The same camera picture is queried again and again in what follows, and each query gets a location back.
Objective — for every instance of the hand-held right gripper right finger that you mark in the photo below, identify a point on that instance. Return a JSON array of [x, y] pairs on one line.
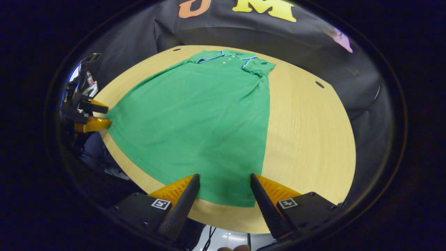
[[266, 209]]

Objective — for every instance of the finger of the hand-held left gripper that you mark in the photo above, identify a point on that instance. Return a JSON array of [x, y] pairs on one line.
[[94, 108], [94, 124]]

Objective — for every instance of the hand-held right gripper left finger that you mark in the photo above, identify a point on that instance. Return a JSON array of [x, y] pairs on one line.
[[183, 209]]

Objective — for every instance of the green T-shirt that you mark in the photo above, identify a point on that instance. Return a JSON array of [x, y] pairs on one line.
[[195, 122]]

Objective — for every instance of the white plastic object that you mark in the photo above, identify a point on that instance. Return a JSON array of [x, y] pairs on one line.
[[92, 91]]

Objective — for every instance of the red-capped bottle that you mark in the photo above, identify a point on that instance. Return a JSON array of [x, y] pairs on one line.
[[90, 78]]

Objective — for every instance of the black backdrop cloth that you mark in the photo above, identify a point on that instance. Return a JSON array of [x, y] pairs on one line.
[[244, 35]]

